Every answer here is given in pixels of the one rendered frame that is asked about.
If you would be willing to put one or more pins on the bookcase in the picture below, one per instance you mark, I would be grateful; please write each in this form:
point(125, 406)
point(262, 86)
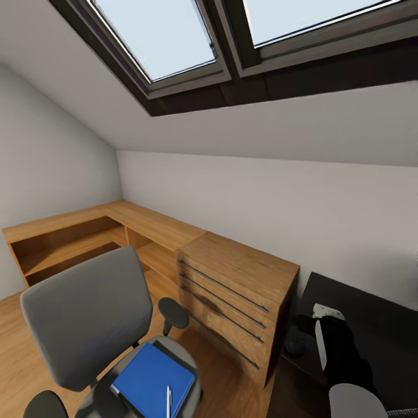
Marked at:
point(49, 246)
point(155, 238)
point(112, 225)

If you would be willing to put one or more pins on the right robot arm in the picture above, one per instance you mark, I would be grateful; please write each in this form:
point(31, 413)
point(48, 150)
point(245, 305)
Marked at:
point(350, 379)

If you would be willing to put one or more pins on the swivel chair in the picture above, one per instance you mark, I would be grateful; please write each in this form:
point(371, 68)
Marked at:
point(85, 317)

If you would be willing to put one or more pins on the folder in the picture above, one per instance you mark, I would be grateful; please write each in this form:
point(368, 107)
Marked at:
point(142, 386)

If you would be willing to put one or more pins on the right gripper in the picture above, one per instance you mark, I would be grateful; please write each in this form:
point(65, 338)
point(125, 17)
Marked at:
point(305, 324)

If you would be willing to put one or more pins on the mouse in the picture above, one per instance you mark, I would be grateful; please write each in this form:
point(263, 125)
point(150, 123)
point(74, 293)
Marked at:
point(295, 345)

